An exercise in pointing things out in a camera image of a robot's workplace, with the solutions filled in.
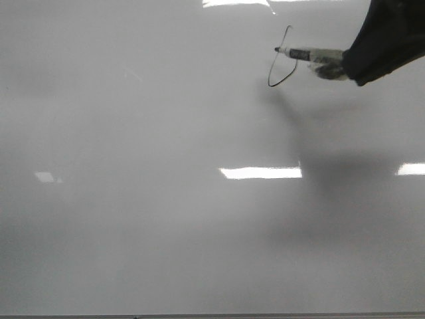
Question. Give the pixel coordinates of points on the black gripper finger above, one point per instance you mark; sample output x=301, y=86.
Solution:
x=391, y=36

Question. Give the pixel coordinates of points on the white whiteboard marker black cap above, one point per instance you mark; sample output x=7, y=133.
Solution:
x=324, y=63

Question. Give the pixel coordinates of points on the white whiteboard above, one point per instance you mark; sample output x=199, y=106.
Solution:
x=158, y=158

